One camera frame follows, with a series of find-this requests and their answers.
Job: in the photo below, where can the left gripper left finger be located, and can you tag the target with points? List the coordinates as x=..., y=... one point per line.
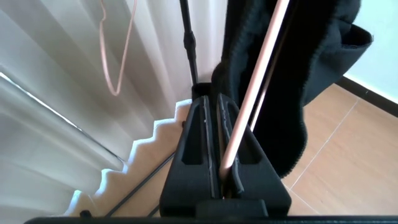
x=186, y=186

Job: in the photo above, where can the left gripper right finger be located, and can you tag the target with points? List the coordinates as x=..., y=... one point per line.
x=264, y=193

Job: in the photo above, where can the pink clothes hanger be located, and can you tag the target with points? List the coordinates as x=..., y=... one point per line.
x=263, y=62
x=115, y=93

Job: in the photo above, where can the black shorts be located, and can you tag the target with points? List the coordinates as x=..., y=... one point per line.
x=317, y=37

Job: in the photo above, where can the black clothes rack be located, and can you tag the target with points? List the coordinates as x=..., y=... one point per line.
x=189, y=43

